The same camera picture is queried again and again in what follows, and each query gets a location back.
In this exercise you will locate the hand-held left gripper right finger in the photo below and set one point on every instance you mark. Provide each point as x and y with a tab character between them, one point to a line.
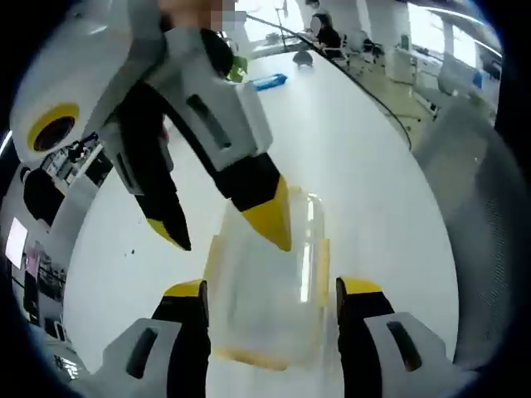
365	331

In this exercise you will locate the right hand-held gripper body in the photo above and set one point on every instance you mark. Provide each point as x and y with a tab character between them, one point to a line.
83	62

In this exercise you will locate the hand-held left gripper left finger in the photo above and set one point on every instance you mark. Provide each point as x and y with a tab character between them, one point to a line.
182	331

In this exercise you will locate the clear container with yellow buckle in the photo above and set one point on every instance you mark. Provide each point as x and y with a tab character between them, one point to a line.
269	298

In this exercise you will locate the green potted plant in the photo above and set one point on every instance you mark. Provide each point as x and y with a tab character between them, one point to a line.
240	68

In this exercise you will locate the blue tissue packet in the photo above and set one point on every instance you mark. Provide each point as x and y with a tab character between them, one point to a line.
269	81

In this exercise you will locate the small dark object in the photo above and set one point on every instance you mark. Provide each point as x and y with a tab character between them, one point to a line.
303	59

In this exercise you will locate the black office chair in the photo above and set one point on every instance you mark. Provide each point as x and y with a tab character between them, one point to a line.
41	197

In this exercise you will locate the grey mesh chair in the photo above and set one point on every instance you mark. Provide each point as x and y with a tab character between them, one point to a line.
469	228

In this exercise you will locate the computer monitor on stand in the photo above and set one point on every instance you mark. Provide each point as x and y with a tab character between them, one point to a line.
16	242

